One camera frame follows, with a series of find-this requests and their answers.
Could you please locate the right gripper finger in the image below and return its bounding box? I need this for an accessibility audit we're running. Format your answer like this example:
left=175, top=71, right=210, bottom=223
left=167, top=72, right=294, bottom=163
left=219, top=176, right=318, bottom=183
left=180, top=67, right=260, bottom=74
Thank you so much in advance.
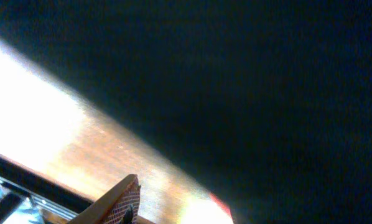
left=68, top=174, right=141, bottom=224

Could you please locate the dark green Nike t-shirt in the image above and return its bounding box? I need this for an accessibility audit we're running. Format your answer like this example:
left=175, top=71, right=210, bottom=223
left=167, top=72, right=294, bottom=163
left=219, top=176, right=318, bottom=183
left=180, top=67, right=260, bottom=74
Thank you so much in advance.
left=0, top=0, right=372, bottom=223

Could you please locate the red t-shirt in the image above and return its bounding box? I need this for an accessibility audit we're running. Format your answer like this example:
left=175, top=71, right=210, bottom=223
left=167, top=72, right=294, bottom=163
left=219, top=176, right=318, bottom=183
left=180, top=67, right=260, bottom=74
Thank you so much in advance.
left=209, top=193, right=233, bottom=219

